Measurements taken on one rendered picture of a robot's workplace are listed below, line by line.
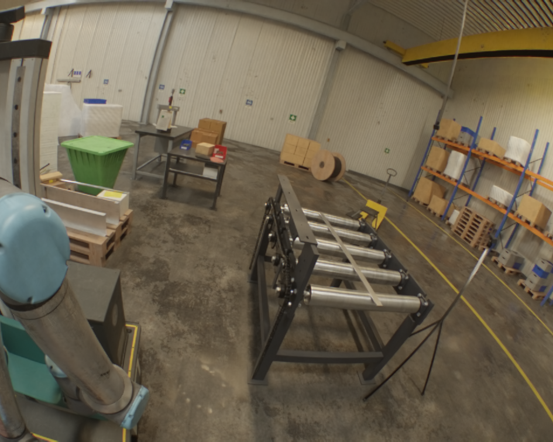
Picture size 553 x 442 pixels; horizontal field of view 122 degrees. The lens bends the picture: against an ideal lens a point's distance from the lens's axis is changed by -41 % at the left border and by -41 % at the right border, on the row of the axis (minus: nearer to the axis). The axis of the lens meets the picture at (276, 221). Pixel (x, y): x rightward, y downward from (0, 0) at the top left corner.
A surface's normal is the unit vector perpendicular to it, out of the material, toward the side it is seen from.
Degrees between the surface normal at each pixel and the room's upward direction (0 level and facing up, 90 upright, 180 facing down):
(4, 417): 79
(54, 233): 83
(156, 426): 0
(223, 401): 0
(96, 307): 0
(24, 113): 90
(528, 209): 90
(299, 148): 90
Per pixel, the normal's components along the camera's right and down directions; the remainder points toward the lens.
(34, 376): 0.27, -0.88
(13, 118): 0.24, 0.46
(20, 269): 0.97, 0.20
